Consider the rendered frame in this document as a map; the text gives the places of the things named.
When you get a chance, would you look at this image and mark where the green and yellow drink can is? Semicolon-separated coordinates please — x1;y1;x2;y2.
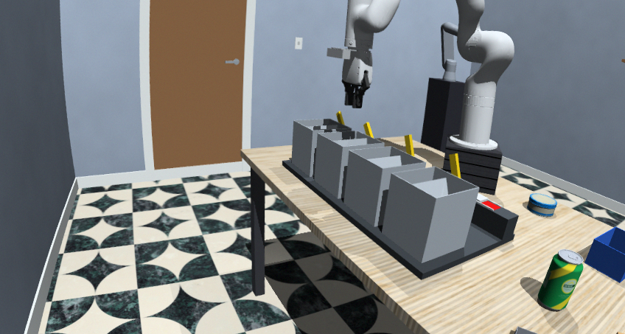
538;249;584;310

